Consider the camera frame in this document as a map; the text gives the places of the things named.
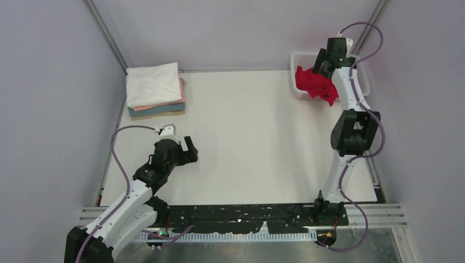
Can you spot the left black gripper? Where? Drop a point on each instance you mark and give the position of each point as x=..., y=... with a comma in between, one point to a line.
x=183, y=154

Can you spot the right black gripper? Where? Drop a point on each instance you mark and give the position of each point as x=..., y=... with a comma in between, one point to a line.
x=324, y=63

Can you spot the red t shirt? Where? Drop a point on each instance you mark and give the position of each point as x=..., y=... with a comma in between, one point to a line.
x=316, y=85

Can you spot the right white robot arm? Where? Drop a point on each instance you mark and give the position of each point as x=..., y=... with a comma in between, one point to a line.
x=353, y=133

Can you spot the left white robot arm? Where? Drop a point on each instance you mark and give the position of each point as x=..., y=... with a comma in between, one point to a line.
x=104, y=238

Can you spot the blue folded t shirt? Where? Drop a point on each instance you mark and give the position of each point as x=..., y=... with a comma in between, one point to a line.
x=157, y=110

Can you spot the tan folded t shirt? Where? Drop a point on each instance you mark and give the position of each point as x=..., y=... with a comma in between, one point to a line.
x=176, y=113

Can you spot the white folded t shirt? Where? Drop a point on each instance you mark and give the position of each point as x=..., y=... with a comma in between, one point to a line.
x=152, y=85

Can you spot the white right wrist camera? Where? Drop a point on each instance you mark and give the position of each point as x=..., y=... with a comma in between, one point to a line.
x=348, y=42

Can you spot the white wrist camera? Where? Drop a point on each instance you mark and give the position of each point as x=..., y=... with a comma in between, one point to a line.
x=168, y=131
x=348, y=42

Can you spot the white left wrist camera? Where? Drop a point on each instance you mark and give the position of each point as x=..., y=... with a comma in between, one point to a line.
x=168, y=131

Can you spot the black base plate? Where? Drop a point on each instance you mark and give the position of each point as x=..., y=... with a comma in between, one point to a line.
x=247, y=218

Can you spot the aluminium front rail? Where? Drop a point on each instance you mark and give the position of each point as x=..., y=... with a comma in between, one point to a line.
x=371, y=216

